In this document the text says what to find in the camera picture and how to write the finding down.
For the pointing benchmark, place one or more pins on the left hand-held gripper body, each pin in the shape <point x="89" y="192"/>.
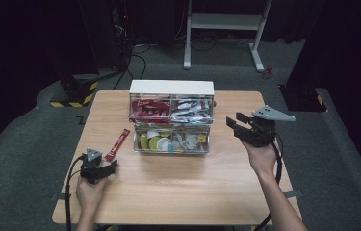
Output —
<point x="91" y="170"/>

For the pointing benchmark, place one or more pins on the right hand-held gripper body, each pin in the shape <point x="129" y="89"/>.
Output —
<point x="258" y="133"/>

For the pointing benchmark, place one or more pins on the red stick sachet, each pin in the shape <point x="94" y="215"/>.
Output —
<point x="117" y="144"/>

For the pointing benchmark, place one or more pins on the clear organizer with white lid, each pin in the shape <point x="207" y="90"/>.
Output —
<point x="171" y="87"/>

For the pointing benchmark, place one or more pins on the person's right hand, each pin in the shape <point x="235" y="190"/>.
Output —
<point x="261" y="159"/>

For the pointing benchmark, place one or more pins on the person's left hand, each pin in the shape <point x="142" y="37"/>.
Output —
<point x="88" y="195"/>

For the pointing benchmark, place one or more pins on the grey tape tab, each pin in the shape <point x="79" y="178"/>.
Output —
<point x="295" y="193"/>
<point x="60" y="196"/>

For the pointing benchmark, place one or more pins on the pile of silver sachets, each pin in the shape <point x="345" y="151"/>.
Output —
<point x="191" y="112"/>

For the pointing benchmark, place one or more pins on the small red floor object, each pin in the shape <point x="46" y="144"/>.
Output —
<point x="267" y="73"/>

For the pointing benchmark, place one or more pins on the pile of small creamer cups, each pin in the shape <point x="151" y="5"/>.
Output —
<point x="165" y="142"/>

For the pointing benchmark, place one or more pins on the pile of red sachets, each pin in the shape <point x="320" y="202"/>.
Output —
<point x="149" y="110"/>

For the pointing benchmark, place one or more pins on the black yellow striped stand base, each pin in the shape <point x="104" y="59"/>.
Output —
<point x="78" y="93"/>

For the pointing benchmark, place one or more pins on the white metal stand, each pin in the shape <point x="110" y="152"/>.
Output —
<point x="223" y="21"/>

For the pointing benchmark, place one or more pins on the dark equipment rack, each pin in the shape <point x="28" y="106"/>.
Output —
<point x="122" y="32"/>

